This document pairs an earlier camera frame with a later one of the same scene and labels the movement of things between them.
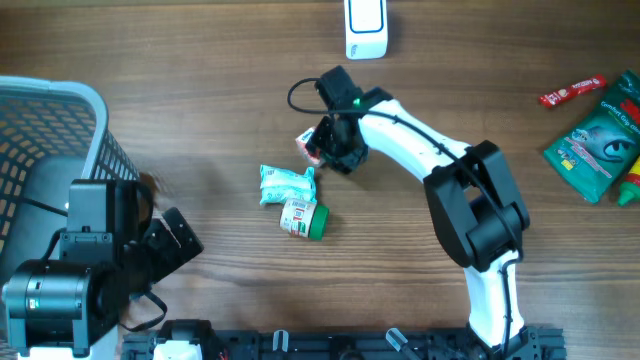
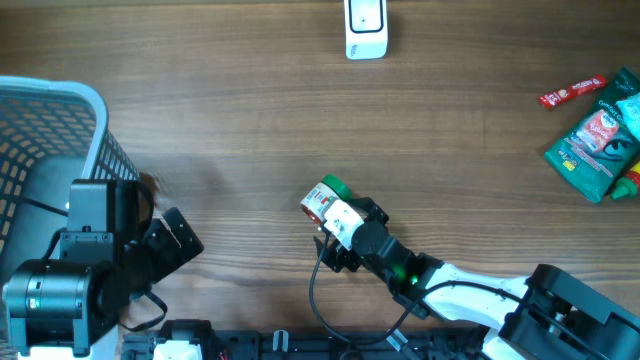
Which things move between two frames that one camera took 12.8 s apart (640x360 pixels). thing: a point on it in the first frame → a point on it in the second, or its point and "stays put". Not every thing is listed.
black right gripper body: x=346 y=153 → x=335 y=253
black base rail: x=536 y=343 stays put
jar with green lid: x=304 y=219 → x=331 y=188
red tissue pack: x=301 y=141 → x=598 y=130
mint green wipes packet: x=279 y=185 → x=630 y=109
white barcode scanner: x=366 y=32 stays put
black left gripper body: x=158 y=253 stays put
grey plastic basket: x=52 y=132 stays put
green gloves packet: x=593 y=158 stays put
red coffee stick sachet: x=594 y=83 stays put
